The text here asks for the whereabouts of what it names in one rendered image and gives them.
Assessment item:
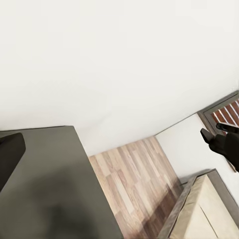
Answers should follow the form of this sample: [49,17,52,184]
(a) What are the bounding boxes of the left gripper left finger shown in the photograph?
[0,132,26,192]

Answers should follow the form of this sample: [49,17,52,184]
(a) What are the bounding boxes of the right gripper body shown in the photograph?
[210,134,231,163]

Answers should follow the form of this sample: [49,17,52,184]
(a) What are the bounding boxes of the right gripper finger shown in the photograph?
[200,128,224,153]

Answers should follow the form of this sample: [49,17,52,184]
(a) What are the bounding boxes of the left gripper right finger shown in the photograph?
[223,132,239,172]

